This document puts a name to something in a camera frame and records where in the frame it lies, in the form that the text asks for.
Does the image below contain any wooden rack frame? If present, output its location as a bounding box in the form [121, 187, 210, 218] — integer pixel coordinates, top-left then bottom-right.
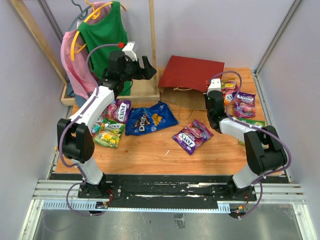
[11, 0, 160, 106]

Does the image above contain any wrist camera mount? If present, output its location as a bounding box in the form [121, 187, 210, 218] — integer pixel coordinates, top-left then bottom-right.
[206, 78, 221, 94]
[117, 41, 138, 62]

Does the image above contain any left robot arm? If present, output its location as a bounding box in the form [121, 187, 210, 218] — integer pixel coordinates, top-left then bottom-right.
[57, 50, 157, 198]

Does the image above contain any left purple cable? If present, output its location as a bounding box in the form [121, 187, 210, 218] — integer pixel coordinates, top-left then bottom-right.
[57, 43, 121, 217]

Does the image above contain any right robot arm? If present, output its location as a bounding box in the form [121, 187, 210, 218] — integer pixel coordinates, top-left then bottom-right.
[203, 72, 292, 200]

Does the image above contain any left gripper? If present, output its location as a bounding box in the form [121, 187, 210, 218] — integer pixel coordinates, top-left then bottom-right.
[120, 55, 157, 82]

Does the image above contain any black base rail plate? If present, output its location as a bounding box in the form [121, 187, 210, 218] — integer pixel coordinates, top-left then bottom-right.
[78, 174, 257, 210]

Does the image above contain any blue Doritos chip bag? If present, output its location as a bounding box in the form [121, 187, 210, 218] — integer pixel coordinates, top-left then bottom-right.
[125, 101, 179, 136]

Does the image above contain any green tank top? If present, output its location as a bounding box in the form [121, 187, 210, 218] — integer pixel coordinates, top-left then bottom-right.
[76, 1, 132, 97]

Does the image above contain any green Fox's candy packet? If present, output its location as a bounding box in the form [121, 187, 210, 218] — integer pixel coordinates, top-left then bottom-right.
[93, 118, 126, 149]

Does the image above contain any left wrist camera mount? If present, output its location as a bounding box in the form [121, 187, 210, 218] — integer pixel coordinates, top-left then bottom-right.
[117, 41, 138, 62]

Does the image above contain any red brown paper bag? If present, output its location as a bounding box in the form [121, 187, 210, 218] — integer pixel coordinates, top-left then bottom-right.
[158, 55, 225, 111]

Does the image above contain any blue grey cloth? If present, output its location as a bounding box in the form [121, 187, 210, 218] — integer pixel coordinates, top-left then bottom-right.
[66, 82, 87, 108]

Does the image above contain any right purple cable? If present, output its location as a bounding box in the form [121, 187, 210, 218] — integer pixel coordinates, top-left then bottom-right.
[212, 71, 293, 221]

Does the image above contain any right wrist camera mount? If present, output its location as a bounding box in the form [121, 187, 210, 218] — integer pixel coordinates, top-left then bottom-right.
[206, 78, 221, 94]

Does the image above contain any purple Fox's candy packet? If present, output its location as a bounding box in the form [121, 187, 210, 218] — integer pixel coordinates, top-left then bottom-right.
[101, 99, 132, 124]

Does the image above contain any purple cable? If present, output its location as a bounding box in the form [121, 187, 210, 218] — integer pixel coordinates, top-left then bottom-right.
[212, 71, 293, 221]
[57, 43, 121, 217]

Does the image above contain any yellow clothes hanger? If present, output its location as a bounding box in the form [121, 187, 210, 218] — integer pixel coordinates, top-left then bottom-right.
[70, 1, 127, 61]

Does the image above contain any aluminium corner profile right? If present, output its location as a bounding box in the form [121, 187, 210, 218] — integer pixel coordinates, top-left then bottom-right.
[253, 0, 304, 76]

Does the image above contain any orange snack packet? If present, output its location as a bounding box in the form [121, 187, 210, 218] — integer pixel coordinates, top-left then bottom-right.
[221, 79, 239, 106]

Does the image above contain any aluminium corner profile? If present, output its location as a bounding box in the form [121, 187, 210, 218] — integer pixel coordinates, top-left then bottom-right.
[253, 0, 304, 76]
[37, 0, 63, 43]

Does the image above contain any grey clothes hanger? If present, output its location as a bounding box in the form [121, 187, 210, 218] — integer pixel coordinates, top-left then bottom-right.
[67, 0, 92, 32]

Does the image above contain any aluminium corner profile left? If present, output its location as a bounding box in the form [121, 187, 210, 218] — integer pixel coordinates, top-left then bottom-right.
[37, 0, 63, 43]

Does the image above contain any teal snack packet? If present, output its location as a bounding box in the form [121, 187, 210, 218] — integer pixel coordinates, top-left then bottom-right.
[90, 116, 105, 138]

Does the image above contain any pink shirt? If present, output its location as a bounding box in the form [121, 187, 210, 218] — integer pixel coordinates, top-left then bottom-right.
[60, 17, 98, 100]

